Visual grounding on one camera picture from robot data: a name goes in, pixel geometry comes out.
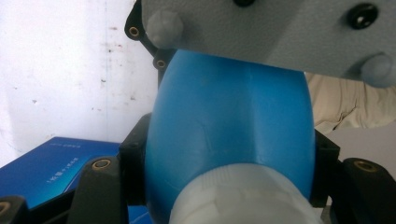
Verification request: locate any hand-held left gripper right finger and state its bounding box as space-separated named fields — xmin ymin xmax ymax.
xmin=309 ymin=130 xmax=341 ymax=209

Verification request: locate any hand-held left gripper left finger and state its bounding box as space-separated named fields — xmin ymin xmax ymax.
xmin=119 ymin=112 xmax=153 ymax=207

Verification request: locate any white bottle cap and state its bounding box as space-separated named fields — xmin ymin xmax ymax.
xmin=167 ymin=162 xmax=325 ymax=224

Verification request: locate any blue plastic bottle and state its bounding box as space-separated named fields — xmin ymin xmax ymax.
xmin=144 ymin=49 xmax=317 ymax=224

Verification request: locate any blue cardboard box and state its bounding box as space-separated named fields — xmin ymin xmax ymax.
xmin=0 ymin=136 xmax=151 ymax=224

